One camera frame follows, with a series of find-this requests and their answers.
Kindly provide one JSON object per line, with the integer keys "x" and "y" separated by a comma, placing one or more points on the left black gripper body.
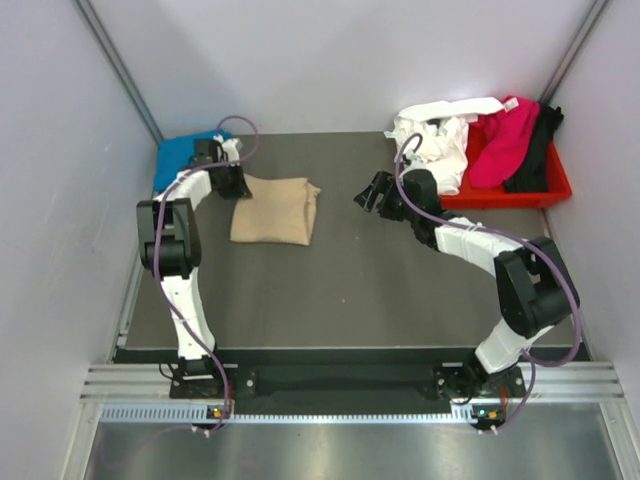
{"x": 231, "y": 182}

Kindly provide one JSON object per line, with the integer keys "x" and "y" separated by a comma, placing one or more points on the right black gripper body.
{"x": 391, "y": 206}

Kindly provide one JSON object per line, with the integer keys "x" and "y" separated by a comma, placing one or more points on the beige t shirt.
{"x": 278, "y": 211}

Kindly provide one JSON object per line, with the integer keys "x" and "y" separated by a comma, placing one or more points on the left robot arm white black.
{"x": 170, "y": 248}

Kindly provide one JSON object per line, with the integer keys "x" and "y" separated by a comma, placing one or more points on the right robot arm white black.
{"x": 535, "y": 290}

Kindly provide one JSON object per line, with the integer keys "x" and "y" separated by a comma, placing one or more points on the folded blue t shirt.
{"x": 175, "y": 153}

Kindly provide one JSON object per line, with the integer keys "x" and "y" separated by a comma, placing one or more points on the white t shirt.
{"x": 443, "y": 128}

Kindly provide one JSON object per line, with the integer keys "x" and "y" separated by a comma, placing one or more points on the red plastic bin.
{"x": 559, "y": 188}

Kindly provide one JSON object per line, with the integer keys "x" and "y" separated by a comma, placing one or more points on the pink t shirt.
{"x": 507, "y": 136}

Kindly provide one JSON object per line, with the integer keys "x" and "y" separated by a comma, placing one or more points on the black t shirt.
{"x": 531, "y": 176}

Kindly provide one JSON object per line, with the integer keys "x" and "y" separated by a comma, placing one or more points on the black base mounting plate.
{"x": 350, "y": 380}

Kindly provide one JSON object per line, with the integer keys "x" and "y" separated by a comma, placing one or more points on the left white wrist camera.
{"x": 230, "y": 149}

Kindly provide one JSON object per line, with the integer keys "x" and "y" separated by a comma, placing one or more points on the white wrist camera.
{"x": 230, "y": 149}
{"x": 413, "y": 161}

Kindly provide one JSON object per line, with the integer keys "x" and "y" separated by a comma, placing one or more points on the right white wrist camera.
{"x": 413, "y": 161}

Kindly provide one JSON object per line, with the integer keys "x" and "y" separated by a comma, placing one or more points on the aluminium frame rail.
{"x": 579, "y": 382}

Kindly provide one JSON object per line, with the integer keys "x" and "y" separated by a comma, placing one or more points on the grey slotted cable duct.
{"x": 204, "y": 414}

